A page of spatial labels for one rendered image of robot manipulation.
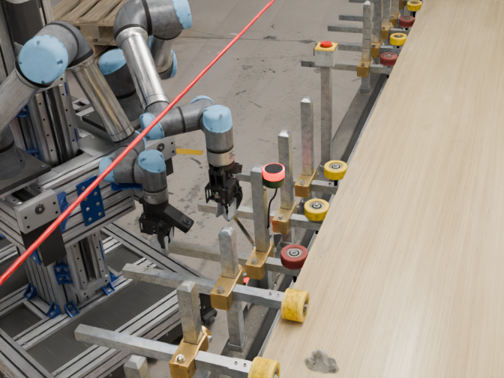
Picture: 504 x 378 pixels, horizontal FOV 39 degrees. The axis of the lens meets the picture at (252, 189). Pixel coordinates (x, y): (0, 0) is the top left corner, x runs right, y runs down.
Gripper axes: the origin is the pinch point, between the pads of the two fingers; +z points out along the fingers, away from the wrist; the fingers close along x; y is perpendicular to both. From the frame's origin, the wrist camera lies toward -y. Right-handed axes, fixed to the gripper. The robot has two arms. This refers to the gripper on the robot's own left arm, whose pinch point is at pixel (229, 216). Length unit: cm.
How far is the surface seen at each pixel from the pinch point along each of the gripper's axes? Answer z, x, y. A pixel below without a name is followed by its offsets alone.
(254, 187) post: -9.2, 7.3, -2.9
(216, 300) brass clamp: 5.5, 7.3, 29.3
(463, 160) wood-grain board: 10, 61, -66
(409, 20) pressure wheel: 10, 20, -197
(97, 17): 57, -224, -290
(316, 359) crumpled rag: 9, 37, 38
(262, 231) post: 5.8, 9.0, -2.9
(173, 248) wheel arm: 15.4, -19.6, 0.9
